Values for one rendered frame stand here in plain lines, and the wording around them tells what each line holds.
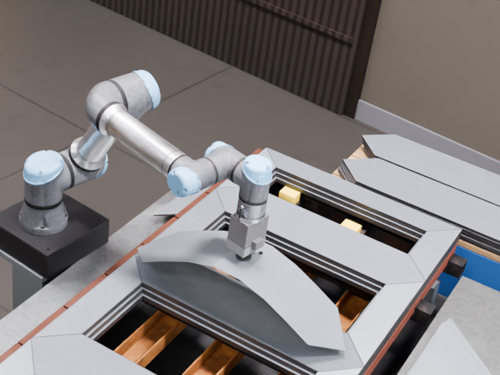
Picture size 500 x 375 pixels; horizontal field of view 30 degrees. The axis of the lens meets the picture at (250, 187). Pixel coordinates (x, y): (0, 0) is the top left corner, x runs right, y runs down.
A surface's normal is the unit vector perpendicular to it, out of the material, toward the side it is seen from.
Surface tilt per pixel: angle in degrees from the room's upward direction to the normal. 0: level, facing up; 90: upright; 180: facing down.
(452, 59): 90
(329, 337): 30
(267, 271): 18
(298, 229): 0
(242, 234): 90
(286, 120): 0
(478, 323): 0
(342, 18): 90
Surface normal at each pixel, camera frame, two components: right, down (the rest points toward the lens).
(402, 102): -0.59, 0.39
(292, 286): 0.50, -0.57
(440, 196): 0.13, -0.82
